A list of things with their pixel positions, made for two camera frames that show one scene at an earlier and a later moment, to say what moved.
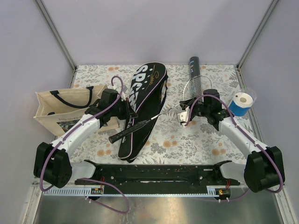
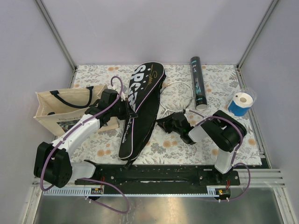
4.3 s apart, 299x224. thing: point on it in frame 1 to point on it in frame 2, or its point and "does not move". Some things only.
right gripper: (187, 103) to (164, 123)
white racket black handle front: (194, 92) to (175, 96)
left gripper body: (121, 109) does not move
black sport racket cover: (148, 94) does not move
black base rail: (188, 175) does not move
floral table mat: (200, 140) does not move
